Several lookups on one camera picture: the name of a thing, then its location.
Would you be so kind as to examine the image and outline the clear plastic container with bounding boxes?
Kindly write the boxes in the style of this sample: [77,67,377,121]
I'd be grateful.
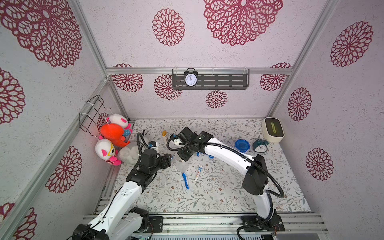
[175,161,189,174]
[118,142,139,166]

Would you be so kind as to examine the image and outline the yellow cap bottle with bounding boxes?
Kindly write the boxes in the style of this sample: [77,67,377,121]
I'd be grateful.
[162,131,168,145]

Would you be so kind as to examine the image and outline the blue lid front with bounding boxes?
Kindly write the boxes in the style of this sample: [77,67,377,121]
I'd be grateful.
[235,139,251,153]

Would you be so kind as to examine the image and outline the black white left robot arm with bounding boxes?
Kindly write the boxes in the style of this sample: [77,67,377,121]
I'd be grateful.
[68,133,171,240]

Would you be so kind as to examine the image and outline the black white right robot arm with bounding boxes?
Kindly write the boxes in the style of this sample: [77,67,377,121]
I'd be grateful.
[166,127,285,240]

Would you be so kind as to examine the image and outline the small toothpaste tube front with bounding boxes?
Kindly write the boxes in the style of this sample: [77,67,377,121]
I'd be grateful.
[195,166,203,181]

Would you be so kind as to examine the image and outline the red orange plush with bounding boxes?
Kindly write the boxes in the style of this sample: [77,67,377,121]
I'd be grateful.
[100,124,131,148]

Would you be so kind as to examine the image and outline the white plush yellow glasses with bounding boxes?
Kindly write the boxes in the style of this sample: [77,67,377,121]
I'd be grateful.
[95,137,122,166]

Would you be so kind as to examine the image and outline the white pink plush top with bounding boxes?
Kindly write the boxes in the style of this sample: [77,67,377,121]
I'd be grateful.
[107,114,132,130]

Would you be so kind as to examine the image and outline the black alarm clock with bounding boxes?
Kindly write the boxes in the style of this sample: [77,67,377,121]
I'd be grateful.
[184,68,199,87]

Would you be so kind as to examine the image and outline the teal small object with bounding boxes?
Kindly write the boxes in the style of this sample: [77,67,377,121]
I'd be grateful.
[252,139,269,154]

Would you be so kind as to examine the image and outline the cream box green window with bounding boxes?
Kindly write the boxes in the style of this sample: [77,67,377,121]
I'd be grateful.
[262,117,285,143]

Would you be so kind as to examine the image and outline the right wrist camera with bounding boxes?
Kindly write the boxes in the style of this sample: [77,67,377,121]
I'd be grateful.
[172,137,184,147]

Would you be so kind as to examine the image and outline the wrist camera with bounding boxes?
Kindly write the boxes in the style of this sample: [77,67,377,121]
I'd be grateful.
[148,141,159,152]
[172,137,184,147]

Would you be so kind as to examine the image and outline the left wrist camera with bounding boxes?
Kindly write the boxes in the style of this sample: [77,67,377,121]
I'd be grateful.
[148,141,159,152]

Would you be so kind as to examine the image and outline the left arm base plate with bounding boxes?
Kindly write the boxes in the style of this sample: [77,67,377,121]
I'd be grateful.
[135,216,164,234]

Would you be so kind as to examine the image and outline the grey wall shelf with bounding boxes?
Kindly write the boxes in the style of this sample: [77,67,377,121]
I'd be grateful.
[171,69,250,90]

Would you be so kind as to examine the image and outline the black wire basket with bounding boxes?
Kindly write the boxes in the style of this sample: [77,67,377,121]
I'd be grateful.
[78,95,112,137]

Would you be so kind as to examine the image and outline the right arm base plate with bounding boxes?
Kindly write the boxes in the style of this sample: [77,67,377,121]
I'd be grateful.
[241,215,285,232]

